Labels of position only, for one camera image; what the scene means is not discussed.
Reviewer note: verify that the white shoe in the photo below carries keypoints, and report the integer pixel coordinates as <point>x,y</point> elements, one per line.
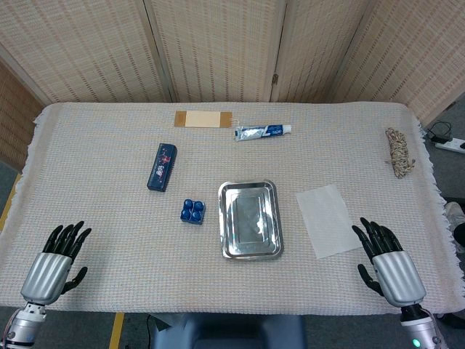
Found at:
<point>455,211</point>

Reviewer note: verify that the blue four-bottle pack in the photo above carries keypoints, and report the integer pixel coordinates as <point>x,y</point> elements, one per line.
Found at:
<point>192,211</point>

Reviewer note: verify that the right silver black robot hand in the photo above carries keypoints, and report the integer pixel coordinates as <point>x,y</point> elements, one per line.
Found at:
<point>397,274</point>

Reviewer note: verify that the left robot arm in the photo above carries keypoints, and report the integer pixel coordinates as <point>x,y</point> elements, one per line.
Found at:
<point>22,323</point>

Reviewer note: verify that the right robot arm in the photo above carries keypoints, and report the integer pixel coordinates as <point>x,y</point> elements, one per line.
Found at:
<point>419,329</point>

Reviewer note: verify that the brown cream paper card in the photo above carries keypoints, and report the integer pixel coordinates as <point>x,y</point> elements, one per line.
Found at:
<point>202,119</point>

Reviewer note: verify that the blue white toothpaste tube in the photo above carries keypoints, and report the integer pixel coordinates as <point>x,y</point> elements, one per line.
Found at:
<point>259,131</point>

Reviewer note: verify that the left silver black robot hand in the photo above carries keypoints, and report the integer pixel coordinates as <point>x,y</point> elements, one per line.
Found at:
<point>45,274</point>

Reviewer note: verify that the white power strip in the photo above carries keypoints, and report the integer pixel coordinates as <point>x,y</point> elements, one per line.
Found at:
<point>451,144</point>

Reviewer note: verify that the dark blue printed box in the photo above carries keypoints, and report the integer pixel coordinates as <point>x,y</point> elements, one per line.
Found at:
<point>162,167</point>

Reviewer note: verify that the white woven tablecloth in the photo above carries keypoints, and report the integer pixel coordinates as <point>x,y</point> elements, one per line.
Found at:
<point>145,254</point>

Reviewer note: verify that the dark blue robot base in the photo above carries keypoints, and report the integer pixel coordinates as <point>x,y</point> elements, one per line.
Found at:
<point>229,331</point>

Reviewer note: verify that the stainless steel tray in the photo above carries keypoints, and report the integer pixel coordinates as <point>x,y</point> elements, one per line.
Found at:
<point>250,220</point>

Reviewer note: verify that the woven folding screen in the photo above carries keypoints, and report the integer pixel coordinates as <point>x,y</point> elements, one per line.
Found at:
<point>225,47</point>

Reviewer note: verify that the white cloth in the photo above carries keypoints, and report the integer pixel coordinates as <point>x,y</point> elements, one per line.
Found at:
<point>327,221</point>

